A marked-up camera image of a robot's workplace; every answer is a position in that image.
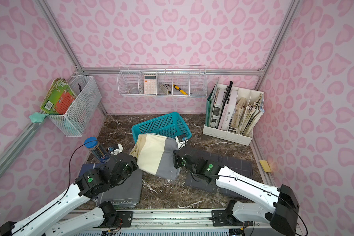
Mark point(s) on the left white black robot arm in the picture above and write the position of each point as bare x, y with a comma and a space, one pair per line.
46, 221

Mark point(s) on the pink white book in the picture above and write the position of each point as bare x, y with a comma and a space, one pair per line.
228, 110

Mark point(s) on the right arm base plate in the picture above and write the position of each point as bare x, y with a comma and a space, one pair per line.
221, 218

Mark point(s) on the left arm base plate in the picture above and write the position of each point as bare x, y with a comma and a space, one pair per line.
122, 219

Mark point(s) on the yellow sticky note pad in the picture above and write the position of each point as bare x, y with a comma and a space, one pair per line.
265, 166

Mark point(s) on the mint green wall hook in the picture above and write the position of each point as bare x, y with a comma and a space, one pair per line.
37, 117

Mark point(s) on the green red booklet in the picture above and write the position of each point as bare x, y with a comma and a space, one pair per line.
59, 98

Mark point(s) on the plain grey pillowcase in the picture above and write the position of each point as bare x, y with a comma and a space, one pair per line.
126, 195

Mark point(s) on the blue lidded pencil jar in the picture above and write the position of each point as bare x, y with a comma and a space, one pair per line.
97, 149

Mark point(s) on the metal tape roll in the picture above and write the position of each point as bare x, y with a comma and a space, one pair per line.
134, 90

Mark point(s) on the teal plastic basket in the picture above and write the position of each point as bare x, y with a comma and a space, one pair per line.
169, 125

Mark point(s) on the beige grey pillowcase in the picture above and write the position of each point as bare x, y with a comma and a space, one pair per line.
155, 155

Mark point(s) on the pink white calculator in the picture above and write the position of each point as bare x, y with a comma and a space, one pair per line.
150, 84

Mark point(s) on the yellow utility knife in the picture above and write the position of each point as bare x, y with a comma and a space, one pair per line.
180, 90

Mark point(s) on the grey stapler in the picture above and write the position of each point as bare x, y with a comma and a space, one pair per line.
166, 89

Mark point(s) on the stack of paper envelopes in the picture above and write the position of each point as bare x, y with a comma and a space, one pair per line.
246, 115

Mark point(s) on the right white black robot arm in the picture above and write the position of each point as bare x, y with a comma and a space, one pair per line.
277, 206

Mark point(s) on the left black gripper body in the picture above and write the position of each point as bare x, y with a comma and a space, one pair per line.
130, 161

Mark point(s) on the white file organizer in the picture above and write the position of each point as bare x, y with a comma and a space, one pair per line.
221, 99

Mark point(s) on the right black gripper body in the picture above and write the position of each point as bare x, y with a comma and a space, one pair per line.
179, 159

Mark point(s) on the white wire wall shelf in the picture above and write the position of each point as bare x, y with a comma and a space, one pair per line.
192, 80

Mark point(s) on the green folder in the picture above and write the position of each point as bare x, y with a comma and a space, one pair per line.
210, 104

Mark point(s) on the white mesh wall basket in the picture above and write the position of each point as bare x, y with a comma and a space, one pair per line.
79, 114

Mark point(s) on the navy blue folded pillowcase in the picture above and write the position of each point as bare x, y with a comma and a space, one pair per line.
86, 167

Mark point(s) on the dark grey checked pillowcase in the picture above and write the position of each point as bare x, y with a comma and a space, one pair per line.
199, 180

